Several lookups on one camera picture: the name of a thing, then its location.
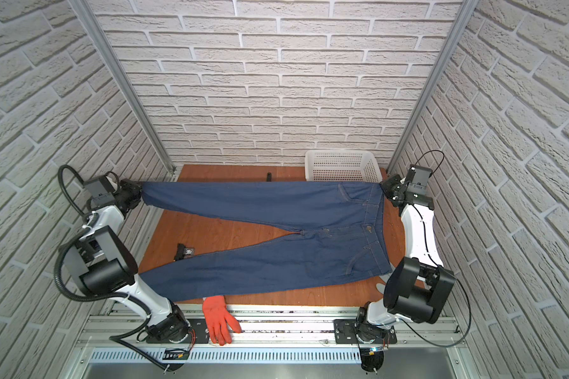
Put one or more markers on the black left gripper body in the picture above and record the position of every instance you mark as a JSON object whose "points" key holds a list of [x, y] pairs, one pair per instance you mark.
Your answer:
{"points": [[130, 192]]}

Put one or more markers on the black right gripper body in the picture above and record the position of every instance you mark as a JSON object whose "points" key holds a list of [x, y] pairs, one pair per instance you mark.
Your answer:
{"points": [[395, 189]]}

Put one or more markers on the blue denim trousers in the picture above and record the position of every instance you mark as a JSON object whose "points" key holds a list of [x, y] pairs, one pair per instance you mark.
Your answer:
{"points": [[332, 235]]}

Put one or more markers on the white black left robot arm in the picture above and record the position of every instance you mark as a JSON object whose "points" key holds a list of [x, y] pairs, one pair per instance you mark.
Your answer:
{"points": [[101, 266]]}

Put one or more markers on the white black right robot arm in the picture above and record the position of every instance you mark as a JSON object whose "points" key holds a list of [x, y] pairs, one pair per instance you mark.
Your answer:
{"points": [[419, 287]]}

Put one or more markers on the white plastic perforated basket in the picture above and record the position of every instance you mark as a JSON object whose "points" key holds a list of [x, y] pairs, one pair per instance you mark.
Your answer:
{"points": [[341, 165]]}

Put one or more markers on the grey work glove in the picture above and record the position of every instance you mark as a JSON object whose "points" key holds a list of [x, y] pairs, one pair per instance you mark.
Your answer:
{"points": [[381, 285]]}

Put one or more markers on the red work glove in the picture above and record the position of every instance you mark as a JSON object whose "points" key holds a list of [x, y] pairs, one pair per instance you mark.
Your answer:
{"points": [[220, 323]]}

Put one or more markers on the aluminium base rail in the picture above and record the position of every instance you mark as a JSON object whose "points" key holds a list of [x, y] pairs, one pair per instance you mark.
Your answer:
{"points": [[299, 335]]}

